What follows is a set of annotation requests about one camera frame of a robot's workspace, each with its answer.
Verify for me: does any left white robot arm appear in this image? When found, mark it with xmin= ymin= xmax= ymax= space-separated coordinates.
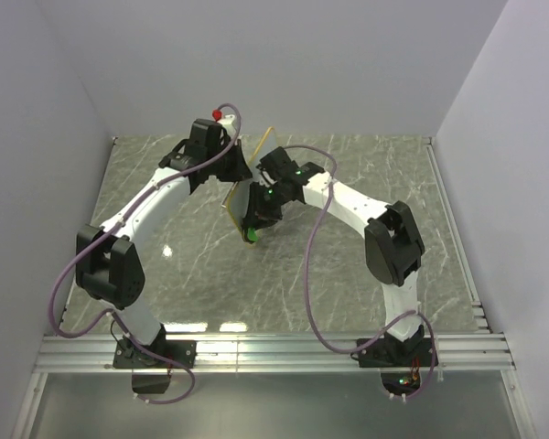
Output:
xmin=75 ymin=111 xmax=251 ymax=368

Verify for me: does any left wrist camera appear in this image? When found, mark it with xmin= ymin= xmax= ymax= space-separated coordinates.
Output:
xmin=211 ymin=109 xmax=240 ymax=137

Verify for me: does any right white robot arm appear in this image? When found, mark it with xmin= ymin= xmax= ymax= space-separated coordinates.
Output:
xmin=232 ymin=146 xmax=429 ymax=366

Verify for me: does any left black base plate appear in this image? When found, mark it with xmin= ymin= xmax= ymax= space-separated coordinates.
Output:
xmin=113 ymin=338 xmax=197 ymax=369

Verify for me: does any yellow framed whiteboard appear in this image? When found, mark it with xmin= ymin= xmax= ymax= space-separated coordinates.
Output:
xmin=222 ymin=126 xmax=278 ymax=246

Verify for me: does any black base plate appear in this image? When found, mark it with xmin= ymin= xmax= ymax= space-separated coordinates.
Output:
xmin=350 ymin=335 xmax=434 ymax=369
xmin=113 ymin=338 xmax=197 ymax=369

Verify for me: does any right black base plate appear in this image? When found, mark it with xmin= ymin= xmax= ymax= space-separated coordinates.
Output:
xmin=350 ymin=335 xmax=434 ymax=369

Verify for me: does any aluminium rail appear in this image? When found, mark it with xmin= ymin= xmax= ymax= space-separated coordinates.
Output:
xmin=423 ymin=136 xmax=492 ymax=334
xmin=34 ymin=333 xmax=515 ymax=374

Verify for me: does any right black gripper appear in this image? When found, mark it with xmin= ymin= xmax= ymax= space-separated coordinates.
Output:
xmin=241 ymin=181 xmax=287 ymax=233

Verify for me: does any green whiteboard eraser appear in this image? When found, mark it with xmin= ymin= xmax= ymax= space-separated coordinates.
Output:
xmin=242 ymin=227 xmax=258 ymax=244

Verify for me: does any aluminium right side rail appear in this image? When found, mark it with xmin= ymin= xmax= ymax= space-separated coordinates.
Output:
xmin=423 ymin=136 xmax=492 ymax=334

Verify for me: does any aluminium front rail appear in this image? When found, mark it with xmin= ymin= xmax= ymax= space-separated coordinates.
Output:
xmin=34 ymin=333 xmax=515 ymax=374

